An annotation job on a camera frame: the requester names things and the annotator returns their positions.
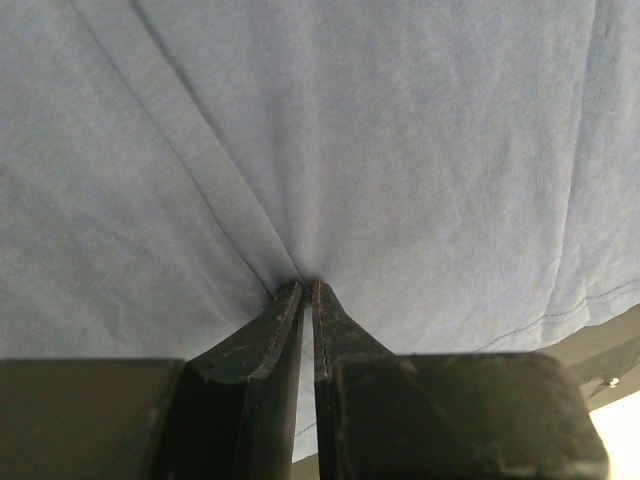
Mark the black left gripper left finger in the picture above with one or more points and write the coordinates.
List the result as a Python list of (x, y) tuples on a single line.
[(229, 413)]

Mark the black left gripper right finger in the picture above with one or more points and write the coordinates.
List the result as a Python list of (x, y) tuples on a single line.
[(445, 416)]

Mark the blue tank top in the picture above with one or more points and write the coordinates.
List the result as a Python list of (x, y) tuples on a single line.
[(464, 174)]

